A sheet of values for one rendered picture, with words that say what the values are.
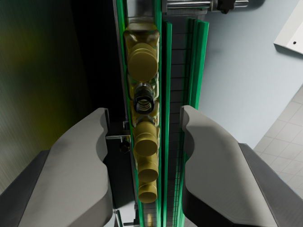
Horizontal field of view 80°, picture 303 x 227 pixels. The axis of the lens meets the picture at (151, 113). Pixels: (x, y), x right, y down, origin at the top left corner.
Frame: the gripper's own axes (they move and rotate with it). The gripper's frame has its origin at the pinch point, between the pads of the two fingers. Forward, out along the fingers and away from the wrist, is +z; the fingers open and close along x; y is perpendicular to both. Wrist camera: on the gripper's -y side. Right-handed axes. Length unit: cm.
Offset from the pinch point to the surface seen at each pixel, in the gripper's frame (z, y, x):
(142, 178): 9.1, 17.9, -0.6
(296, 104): 126, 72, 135
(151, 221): 37, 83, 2
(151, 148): 9.1, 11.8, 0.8
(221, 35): 50, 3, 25
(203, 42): 28.8, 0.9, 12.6
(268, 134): 126, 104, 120
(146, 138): 9.2, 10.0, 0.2
